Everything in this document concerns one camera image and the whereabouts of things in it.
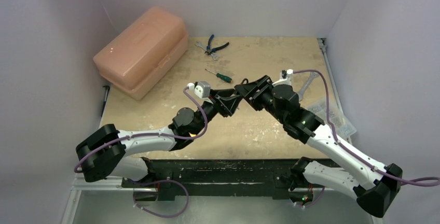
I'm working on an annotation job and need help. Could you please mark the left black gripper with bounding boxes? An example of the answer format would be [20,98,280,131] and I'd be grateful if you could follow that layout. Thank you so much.
[191,89,242,135]

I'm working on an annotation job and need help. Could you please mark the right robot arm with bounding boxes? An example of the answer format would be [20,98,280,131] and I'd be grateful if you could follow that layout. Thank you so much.
[235,76,403,218]

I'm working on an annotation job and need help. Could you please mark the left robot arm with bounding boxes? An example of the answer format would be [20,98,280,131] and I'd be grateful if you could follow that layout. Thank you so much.
[74,81,243,187]

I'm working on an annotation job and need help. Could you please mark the small silver wrench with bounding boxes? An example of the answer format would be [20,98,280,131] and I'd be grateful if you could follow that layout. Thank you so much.
[195,41,219,61]

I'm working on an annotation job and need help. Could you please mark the large silver wrench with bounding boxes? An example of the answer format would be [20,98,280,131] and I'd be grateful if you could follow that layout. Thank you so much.
[297,72,320,101]

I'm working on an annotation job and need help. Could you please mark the clear plastic screw box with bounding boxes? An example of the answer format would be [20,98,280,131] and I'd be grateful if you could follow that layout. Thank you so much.
[306,98,357,139]

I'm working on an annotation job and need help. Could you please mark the pink plastic toolbox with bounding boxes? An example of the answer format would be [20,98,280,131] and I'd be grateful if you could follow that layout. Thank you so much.
[93,6,189,100]

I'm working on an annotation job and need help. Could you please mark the green handled screwdriver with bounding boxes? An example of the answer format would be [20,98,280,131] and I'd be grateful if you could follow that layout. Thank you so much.
[205,69,232,83]

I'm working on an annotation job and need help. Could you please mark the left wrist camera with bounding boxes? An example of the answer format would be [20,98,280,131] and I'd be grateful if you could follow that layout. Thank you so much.
[187,81,211,99]

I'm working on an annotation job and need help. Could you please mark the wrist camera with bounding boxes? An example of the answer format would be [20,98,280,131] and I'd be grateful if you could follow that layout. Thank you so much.
[187,81,211,99]
[272,69,294,87]

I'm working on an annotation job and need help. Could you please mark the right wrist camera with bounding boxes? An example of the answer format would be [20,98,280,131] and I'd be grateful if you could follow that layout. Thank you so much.
[272,69,294,87]

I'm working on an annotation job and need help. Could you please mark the blue handled pliers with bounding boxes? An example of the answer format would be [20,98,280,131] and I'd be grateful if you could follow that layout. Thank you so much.
[205,34,230,56]

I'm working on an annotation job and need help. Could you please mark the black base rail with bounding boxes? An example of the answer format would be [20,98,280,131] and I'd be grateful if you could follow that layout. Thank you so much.
[121,159,322,204]

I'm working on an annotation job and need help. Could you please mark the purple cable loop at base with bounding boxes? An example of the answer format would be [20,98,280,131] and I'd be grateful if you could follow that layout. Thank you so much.
[132,178,191,219]

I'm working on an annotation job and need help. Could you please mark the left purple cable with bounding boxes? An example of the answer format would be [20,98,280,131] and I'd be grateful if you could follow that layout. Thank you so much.
[74,86,209,174]

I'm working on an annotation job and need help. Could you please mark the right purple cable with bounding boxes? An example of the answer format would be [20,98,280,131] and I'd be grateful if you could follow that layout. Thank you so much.
[292,69,440,187]

